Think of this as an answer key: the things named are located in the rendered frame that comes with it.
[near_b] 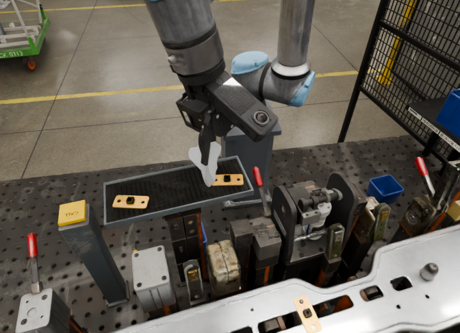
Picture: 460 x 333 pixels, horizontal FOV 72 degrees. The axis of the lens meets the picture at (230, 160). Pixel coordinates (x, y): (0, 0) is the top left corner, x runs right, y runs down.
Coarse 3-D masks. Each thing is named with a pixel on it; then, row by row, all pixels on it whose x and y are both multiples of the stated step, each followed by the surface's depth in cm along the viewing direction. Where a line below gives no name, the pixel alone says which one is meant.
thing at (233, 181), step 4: (216, 176) 85; (220, 176) 85; (224, 176) 84; (228, 176) 84; (232, 176) 85; (236, 176) 85; (240, 176) 85; (220, 180) 84; (224, 180) 83; (228, 180) 83; (232, 180) 84; (236, 180) 84; (240, 180) 84; (212, 184) 83; (216, 184) 83; (220, 184) 83; (224, 184) 83; (228, 184) 83; (232, 184) 83; (236, 184) 83; (240, 184) 83
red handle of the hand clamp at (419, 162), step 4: (416, 160) 92; (420, 160) 92; (416, 164) 93; (420, 164) 92; (424, 164) 92; (420, 168) 92; (424, 168) 91; (420, 172) 92; (424, 172) 91; (428, 172) 92; (424, 176) 91; (428, 176) 91; (424, 180) 91; (428, 180) 91; (424, 184) 92; (428, 184) 91; (428, 188) 91; (432, 188) 90; (428, 192) 91; (432, 192) 90; (432, 196) 90; (440, 208) 89
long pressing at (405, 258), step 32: (384, 256) 86; (416, 256) 86; (448, 256) 86; (256, 288) 79; (288, 288) 79; (320, 288) 79; (352, 288) 79; (384, 288) 79; (416, 288) 79; (448, 288) 79; (160, 320) 73; (192, 320) 74; (224, 320) 74; (256, 320) 74; (320, 320) 74; (352, 320) 74; (384, 320) 74; (416, 320) 74; (448, 320) 74
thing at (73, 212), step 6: (66, 204) 78; (72, 204) 78; (78, 204) 78; (84, 204) 78; (60, 210) 77; (66, 210) 77; (72, 210) 77; (78, 210) 77; (84, 210) 77; (60, 216) 76; (66, 216) 76; (72, 216) 76; (78, 216) 76; (84, 216) 76; (60, 222) 74; (66, 222) 75; (72, 222) 75
